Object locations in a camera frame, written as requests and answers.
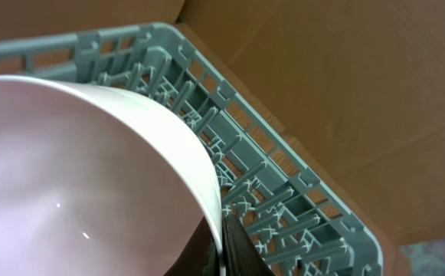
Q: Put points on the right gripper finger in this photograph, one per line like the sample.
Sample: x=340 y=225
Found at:
x=240 y=255

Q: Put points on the pink-white bowl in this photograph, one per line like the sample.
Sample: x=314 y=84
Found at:
x=99 y=180

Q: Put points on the grey dishwasher rack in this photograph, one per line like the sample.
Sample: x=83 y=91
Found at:
x=302 y=226

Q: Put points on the brown cardboard backdrop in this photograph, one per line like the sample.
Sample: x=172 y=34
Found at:
x=361 y=83

